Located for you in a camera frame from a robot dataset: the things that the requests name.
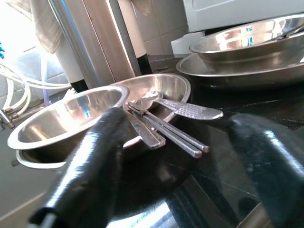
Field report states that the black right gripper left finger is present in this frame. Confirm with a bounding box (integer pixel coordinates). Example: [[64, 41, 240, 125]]
[[28, 107, 131, 228]]

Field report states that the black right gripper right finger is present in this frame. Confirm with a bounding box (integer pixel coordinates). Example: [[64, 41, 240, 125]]
[[227, 113, 304, 228]]

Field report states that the small steel bowl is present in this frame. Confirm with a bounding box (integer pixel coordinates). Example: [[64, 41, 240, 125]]
[[7, 85, 130, 152]]

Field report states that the plain steel spoon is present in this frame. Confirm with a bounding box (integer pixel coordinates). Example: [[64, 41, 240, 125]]
[[127, 110, 167, 150]]

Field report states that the steel chopstick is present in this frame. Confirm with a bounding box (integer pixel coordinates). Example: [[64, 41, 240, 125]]
[[128, 104, 203, 159], [127, 101, 210, 153]]

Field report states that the steel tap with valve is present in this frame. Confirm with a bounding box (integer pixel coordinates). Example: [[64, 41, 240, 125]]
[[0, 106, 20, 131]]

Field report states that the white cylinder with black base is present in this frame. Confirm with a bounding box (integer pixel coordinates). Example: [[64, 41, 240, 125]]
[[117, 0, 153, 76], [55, 33, 88, 94]]

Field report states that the large steel plate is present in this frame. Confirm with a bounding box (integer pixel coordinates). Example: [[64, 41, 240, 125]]
[[176, 52, 304, 89]]

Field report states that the wide steel bowl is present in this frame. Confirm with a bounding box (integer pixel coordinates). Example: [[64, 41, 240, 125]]
[[15, 73, 192, 170]]

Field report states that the large steel bowl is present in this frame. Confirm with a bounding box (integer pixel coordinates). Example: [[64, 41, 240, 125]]
[[189, 13, 304, 71]]

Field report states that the steel column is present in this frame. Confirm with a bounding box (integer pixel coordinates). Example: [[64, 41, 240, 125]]
[[47, 0, 143, 89]]

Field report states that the beige cloth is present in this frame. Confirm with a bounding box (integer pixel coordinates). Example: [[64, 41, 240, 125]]
[[9, 0, 64, 55]]

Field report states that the white washing machine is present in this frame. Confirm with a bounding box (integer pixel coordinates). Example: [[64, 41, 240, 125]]
[[170, 0, 304, 58]]

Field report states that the steel spoon with patterned handle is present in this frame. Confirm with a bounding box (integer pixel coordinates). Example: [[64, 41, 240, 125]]
[[140, 90, 224, 121]]

